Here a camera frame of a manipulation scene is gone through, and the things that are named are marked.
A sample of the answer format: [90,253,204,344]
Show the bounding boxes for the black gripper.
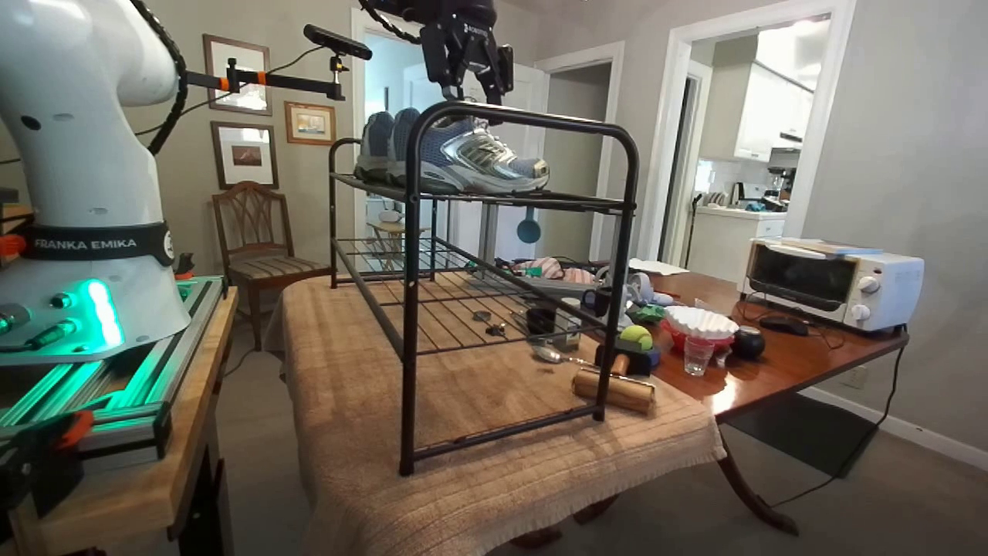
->
[421,16,516,104]

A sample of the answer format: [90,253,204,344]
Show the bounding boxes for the grey blue white sneaker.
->
[389,111,554,198]
[353,104,427,191]

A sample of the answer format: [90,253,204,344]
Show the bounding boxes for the white door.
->
[451,49,555,264]

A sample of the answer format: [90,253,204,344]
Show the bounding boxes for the blue round utensil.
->
[516,203,546,248]

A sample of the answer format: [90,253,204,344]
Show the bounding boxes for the small wooden framed picture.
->
[284,98,341,148]

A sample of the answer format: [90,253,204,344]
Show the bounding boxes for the pink striped cloth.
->
[505,253,604,294]

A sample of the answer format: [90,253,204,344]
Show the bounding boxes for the tall dark framed picture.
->
[202,31,276,119]

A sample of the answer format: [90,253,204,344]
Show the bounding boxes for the square framed landscape picture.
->
[211,119,282,191]

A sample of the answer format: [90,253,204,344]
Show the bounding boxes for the black metal shoe rack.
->
[323,98,644,478]

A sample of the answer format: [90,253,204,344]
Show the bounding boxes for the black measuring cup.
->
[526,301,558,339]

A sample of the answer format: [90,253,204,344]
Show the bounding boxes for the black mug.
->
[580,285,621,319]

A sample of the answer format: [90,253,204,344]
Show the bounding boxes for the white paper sheet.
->
[627,257,693,276]

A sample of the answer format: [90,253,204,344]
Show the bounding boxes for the brown wooden chair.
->
[211,180,335,353]

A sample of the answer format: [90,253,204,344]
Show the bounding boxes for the green crumpled object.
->
[623,299,668,326]

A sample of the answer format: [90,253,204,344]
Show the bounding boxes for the white kitchen counter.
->
[685,198,791,286]

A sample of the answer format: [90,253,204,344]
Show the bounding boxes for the yellow green tennis ball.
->
[618,321,657,354]

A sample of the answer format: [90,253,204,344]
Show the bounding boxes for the dark blue small container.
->
[621,350,665,379]

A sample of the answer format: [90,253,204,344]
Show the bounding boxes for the red bowl with white lid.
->
[661,301,743,358]

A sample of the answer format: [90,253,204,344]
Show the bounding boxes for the beige woven tablecloth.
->
[270,269,730,556]

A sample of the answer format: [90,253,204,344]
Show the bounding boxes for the clear plastic cup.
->
[683,334,719,379]

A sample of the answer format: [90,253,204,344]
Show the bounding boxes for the black round container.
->
[730,326,770,365]

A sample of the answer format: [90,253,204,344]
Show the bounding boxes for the white toaster oven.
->
[739,236,926,336]

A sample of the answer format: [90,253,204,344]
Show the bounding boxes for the dark wooden table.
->
[506,264,913,549]

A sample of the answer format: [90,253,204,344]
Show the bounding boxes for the wooden robot cart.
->
[0,285,240,556]

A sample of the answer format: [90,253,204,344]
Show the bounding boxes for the black orange clamp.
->
[0,406,98,519]

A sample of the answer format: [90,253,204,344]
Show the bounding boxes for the black bar camera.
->
[300,22,377,61]

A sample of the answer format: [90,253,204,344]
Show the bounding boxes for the black boom camera stand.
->
[181,55,350,104]

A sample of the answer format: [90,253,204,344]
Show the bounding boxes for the thick black robot hose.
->
[126,0,196,156]

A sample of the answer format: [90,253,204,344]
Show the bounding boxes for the white kitchen wall cabinets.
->
[731,28,833,165]

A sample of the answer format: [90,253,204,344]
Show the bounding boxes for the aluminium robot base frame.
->
[0,270,230,462]

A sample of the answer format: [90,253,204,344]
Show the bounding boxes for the black toaster power cord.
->
[770,336,910,510]

